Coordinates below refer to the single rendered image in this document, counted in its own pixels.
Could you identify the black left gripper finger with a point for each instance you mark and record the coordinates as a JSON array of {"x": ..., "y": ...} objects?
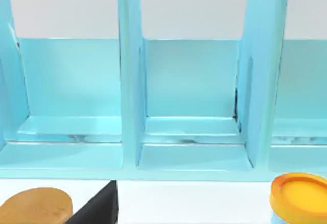
[{"x": 102, "y": 206}]

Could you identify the yellow lidded blue jar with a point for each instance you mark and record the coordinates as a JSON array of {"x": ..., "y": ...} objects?
[{"x": 299, "y": 196}]

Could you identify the brown bread loaf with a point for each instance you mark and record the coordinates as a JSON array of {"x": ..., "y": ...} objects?
[{"x": 35, "y": 206}]

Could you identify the light blue rack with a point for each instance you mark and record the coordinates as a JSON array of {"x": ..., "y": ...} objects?
[{"x": 76, "y": 80}]

